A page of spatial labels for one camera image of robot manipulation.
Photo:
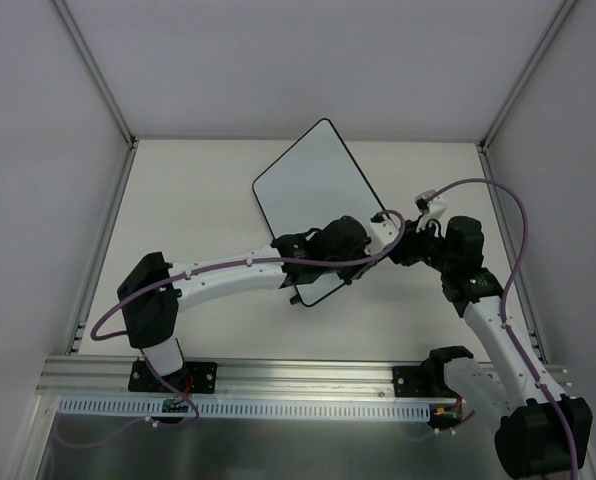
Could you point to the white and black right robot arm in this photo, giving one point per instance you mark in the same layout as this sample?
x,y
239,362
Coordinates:
x,y
537,428

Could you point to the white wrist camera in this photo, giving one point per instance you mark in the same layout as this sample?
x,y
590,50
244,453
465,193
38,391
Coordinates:
x,y
431,206
382,231

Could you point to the white slotted cable duct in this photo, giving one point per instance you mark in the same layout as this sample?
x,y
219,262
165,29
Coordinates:
x,y
248,409

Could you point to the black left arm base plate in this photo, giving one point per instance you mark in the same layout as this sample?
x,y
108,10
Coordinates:
x,y
195,377

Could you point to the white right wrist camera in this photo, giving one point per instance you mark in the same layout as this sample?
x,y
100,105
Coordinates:
x,y
431,206

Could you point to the left aluminium frame post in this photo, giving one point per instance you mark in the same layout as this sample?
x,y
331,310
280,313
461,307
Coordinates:
x,y
92,69

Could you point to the aluminium frame post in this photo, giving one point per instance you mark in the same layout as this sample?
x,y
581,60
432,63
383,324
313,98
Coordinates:
x,y
552,30
92,69

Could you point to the right aluminium frame post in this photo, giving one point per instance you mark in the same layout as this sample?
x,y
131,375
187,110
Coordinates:
x,y
552,30

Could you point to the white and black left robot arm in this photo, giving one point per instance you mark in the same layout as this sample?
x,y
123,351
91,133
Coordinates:
x,y
156,291

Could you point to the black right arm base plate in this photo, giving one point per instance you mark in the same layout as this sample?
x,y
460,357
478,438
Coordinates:
x,y
412,382

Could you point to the whiteboard with rabbit drawing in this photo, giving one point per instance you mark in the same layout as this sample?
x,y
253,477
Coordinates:
x,y
314,182

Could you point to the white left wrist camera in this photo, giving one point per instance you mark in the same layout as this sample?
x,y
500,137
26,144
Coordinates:
x,y
382,231

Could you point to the aluminium mounting rail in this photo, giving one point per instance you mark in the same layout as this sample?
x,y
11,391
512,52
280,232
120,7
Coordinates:
x,y
234,378

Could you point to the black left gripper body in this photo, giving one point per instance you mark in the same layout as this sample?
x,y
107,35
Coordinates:
x,y
359,263

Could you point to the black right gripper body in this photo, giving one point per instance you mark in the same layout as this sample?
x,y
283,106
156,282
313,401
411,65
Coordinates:
x,y
405,248

